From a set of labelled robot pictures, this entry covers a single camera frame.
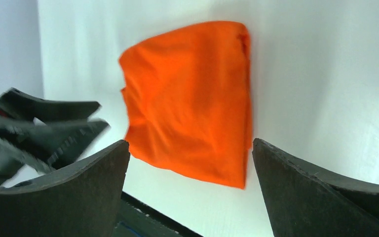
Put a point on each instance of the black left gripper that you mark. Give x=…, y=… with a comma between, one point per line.
x=43, y=147

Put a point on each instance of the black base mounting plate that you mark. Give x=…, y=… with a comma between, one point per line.
x=136, y=219

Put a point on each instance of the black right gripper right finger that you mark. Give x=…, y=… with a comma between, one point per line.
x=306, y=200

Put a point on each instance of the orange t shirt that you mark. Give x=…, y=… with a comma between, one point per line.
x=187, y=95

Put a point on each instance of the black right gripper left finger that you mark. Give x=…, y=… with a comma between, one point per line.
x=79, y=200

